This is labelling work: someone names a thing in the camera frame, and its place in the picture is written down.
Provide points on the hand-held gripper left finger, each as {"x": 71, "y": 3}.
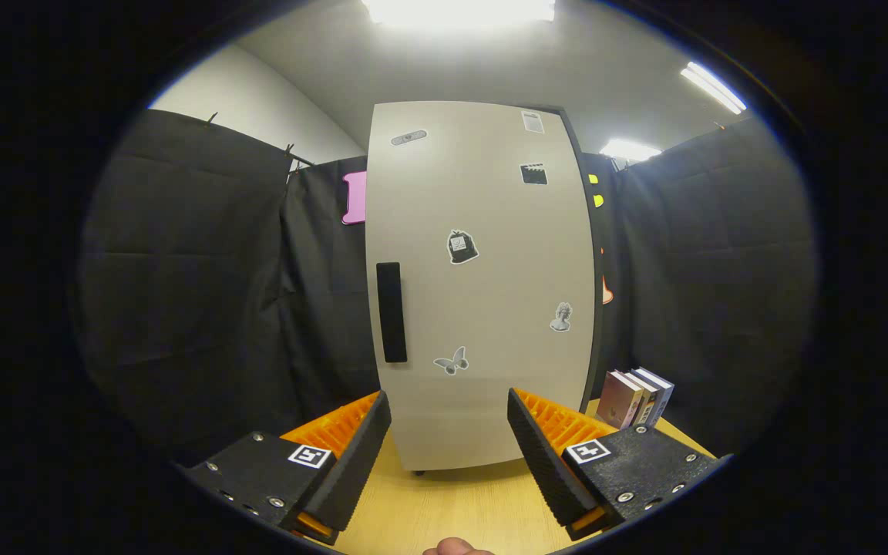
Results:
{"x": 359, "y": 462}

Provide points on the long ceiling tube light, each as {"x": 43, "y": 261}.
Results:
{"x": 712, "y": 87}

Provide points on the wide ceiling light panel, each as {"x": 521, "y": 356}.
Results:
{"x": 459, "y": 11}

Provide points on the beige cabinet door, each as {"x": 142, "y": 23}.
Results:
{"x": 490, "y": 401}

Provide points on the brown cover book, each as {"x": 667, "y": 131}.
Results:
{"x": 644, "y": 401}

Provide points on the black backdrop cloth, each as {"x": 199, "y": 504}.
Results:
{"x": 197, "y": 293}

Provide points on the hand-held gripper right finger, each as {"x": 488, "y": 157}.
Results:
{"x": 544, "y": 462}

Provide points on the small ceiling light panel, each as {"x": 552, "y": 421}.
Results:
{"x": 629, "y": 149}

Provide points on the dark grey cabinet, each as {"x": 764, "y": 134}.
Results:
{"x": 597, "y": 347}

